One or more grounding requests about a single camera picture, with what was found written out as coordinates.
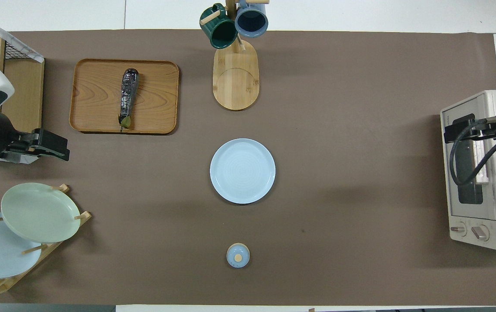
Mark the pale green racked plate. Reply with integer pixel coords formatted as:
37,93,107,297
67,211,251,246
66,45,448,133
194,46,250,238
1,182,82,244

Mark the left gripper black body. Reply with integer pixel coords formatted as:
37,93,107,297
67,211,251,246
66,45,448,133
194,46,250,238
2,130,42,159

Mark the wooden shelf with mesh frame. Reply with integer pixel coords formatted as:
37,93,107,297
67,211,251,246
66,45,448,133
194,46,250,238
0,10,45,165

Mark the wooden mug tree stand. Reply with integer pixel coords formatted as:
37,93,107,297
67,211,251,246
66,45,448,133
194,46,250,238
200,0,270,111

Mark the wooden plate rack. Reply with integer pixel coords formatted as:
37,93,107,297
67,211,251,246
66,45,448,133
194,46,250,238
0,184,92,298

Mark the dark green mug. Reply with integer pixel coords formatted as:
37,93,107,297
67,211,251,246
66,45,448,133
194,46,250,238
199,3,239,49

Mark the rectangular wooden tray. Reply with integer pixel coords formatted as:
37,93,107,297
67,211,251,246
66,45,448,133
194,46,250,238
69,58,180,135

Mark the small blue lidded jar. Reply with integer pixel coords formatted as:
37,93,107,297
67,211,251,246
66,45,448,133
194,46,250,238
226,243,251,269

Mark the blue grey mug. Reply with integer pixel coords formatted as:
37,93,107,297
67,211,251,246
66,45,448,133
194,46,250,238
234,0,269,39

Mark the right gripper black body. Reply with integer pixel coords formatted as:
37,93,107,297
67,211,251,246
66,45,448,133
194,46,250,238
469,116,496,140

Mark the brown table mat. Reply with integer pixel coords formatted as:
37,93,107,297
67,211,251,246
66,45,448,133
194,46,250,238
0,29,496,306

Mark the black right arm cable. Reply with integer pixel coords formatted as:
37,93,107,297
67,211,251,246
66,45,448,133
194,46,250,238
448,123,496,209

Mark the glass toaster oven door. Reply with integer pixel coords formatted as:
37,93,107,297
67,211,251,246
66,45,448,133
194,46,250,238
441,94,496,222

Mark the dark purple eggplant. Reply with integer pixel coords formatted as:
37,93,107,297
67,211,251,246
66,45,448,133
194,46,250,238
119,68,139,132

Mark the light blue round plate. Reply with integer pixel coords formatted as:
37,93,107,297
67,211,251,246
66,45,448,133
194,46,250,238
210,138,276,205

